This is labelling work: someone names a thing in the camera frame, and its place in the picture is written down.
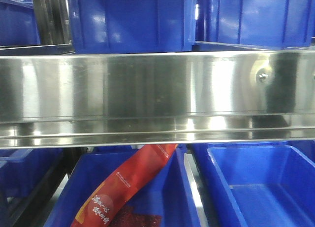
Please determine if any stainless steel shelf rail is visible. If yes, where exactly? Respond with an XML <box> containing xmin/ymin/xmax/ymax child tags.
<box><xmin>0</xmin><ymin>50</ymin><xmax>315</xmax><ymax>148</ymax></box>

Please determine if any blue bin with snack bag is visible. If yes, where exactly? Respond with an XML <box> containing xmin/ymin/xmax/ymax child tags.
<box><xmin>44</xmin><ymin>148</ymin><xmax>201</xmax><ymax>227</ymax></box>

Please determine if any red snack bag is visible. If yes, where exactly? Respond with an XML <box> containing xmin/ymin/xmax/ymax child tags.
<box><xmin>71</xmin><ymin>144</ymin><xmax>178</xmax><ymax>227</ymax></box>

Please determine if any shelf rail bolt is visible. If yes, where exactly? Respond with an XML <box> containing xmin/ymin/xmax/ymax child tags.
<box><xmin>257</xmin><ymin>72</ymin><xmax>268</xmax><ymax>82</ymax></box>

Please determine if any empty blue bin lower right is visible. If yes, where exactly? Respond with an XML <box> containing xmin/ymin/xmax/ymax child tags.
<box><xmin>192</xmin><ymin>143</ymin><xmax>315</xmax><ymax>227</ymax></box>

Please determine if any blue bin upper middle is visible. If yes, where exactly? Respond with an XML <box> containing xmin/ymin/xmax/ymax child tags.
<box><xmin>67</xmin><ymin>0</ymin><xmax>196</xmax><ymax>54</ymax></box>

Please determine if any blue bin lower left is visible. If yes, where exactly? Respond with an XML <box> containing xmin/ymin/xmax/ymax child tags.
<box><xmin>0</xmin><ymin>148</ymin><xmax>63</xmax><ymax>197</ymax></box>

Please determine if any blue bin upper right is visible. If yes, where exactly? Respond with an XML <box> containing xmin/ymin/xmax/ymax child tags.
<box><xmin>196</xmin><ymin>0</ymin><xmax>315</xmax><ymax>48</ymax></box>

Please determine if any blue bin upper left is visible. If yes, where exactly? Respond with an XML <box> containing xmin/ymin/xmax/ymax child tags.
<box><xmin>0</xmin><ymin>0</ymin><xmax>40</xmax><ymax>46</ymax></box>

